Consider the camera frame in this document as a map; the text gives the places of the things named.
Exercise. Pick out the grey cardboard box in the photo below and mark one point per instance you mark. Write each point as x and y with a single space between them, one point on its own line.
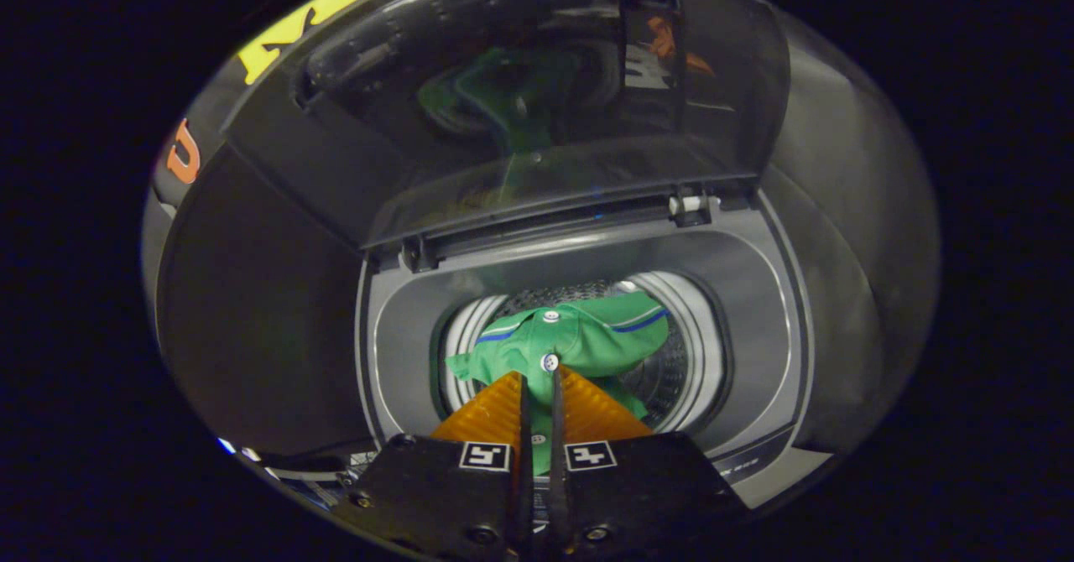
260 310

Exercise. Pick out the green polo shirt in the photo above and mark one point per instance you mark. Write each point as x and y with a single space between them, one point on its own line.
587 344

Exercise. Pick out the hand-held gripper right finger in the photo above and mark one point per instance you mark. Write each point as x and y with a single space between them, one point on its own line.
555 419

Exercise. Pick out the dark washing machine lid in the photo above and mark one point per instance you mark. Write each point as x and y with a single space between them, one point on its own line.
403 168

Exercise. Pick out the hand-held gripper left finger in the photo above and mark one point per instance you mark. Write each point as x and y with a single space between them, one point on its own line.
524 419

